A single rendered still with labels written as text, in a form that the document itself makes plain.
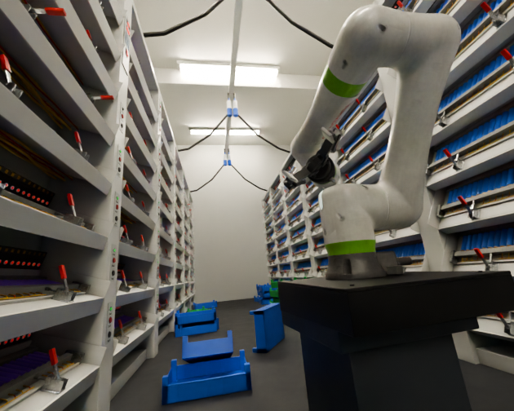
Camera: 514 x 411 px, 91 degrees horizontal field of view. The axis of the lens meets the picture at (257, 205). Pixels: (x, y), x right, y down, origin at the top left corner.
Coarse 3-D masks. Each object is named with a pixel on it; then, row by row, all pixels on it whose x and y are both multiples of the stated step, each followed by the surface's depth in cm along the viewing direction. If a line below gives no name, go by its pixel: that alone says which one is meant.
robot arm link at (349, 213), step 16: (336, 192) 65; (352, 192) 64; (368, 192) 65; (384, 192) 66; (320, 208) 70; (336, 208) 64; (352, 208) 63; (368, 208) 64; (384, 208) 65; (336, 224) 64; (352, 224) 62; (368, 224) 63; (384, 224) 67; (336, 240) 63; (352, 240) 61; (368, 240) 62
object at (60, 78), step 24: (0, 0) 45; (0, 24) 53; (24, 24) 50; (0, 48) 58; (24, 48) 59; (48, 48) 57; (24, 72) 65; (48, 72) 65; (48, 96) 74; (72, 96) 68; (72, 120) 87; (96, 120) 81
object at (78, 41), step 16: (32, 0) 67; (48, 0) 66; (64, 0) 65; (48, 16) 71; (64, 16) 66; (48, 32) 76; (64, 32) 75; (80, 32) 72; (64, 48) 81; (80, 48) 80; (80, 64) 87; (96, 64) 83; (80, 80) 92; (96, 80) 93; (112, 80) 100
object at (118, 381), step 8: (136, 352) 130; (144, 352) 133; (120, 360) 119; (128, 360) 118; (136, 360) 119; (112, 368) 109; (120, 368) 108; (128, 368) 108; (136, 368) 119; (112, 376) 99; (120, 376) 99; (128, 376) 108; (112, 384) 91; (120, 384) 99; (112, 392) 91
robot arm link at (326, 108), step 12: (324, 96) 69; (336, 96) 67; (312, 108) 77; (324, 108) 72; (336, 108) 71; (312, 120) 79; (324, 120) 76; (336, 120) 77; (300, 132) 88; (312, 132) 82; (300, 144) 90; (312, 144) 87; (300, 156) 93
